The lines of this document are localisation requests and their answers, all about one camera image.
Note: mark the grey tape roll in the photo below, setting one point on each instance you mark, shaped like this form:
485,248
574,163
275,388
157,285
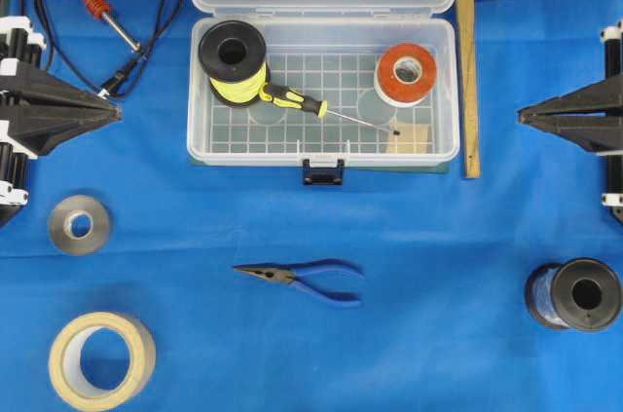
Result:
79,225

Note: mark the blue table cloth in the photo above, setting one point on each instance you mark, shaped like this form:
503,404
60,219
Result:
393,292

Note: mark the wooden mallet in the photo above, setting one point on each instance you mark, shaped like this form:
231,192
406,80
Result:
468,74

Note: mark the yellow wire spool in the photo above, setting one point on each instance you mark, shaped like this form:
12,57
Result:
233,55

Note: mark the small wooden block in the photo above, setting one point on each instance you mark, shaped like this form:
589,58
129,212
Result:
412,139

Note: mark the clear plastic toolbox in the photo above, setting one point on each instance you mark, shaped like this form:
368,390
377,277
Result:
327,49

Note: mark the blue wire spool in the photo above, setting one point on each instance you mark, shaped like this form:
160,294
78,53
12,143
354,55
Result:
583,294

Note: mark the red tape roll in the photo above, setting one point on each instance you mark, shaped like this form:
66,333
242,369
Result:
404,75

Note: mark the beige masking tape roll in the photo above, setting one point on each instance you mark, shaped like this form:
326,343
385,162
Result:
101,360

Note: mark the yellow black screwdriver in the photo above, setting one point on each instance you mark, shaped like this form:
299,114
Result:
285,97

